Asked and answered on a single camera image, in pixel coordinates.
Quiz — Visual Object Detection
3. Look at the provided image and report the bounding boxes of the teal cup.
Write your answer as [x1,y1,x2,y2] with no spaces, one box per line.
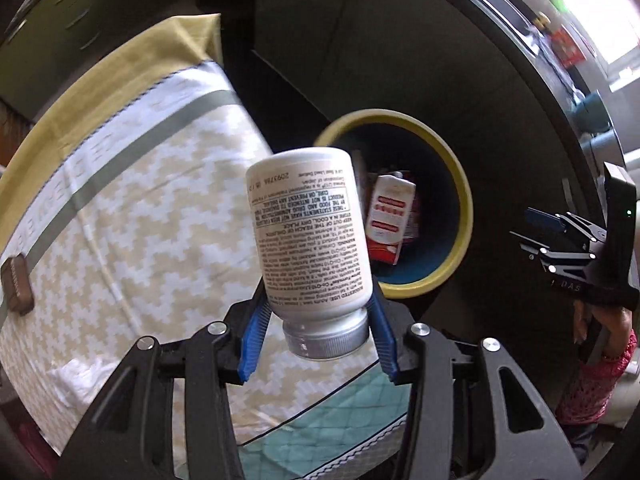
[572,90,608,131]

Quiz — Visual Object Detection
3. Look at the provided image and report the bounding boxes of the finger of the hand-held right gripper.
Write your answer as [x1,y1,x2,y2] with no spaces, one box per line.
[525,207,608,247]
[510,230,598,281]

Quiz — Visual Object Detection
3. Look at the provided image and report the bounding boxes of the person's right hand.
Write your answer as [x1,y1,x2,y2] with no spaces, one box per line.
[572,300,636,361]

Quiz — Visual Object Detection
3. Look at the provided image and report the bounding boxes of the white supplement bottle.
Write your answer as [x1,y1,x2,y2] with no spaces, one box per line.
[245,146,375,362]

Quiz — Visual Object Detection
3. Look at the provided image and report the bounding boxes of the yellow rimmed trash bin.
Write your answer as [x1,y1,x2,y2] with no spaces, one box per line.
[315,108,473,300]

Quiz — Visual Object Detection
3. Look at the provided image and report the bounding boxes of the small brown ribbed object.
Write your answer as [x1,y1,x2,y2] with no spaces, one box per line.
[0,255,36,317]

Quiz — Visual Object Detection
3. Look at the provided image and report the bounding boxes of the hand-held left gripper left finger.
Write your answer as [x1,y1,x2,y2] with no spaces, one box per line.
[60,280,273,480]

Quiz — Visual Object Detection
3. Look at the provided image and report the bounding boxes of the red and white carton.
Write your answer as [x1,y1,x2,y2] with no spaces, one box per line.
[364,172,417,266]

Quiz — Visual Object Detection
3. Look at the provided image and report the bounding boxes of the green lower cabinets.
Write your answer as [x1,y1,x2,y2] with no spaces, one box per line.
[0,0,201,111]

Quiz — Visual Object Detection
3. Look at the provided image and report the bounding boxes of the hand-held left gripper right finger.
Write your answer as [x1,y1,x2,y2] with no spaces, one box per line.
[367,290,573,480]

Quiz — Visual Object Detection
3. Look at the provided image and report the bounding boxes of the red mug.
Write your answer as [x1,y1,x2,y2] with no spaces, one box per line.
[552,27,586,68]

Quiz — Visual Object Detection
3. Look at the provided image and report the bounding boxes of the dark sink cabinets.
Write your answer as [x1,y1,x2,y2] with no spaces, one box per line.
[220,0,616,411]

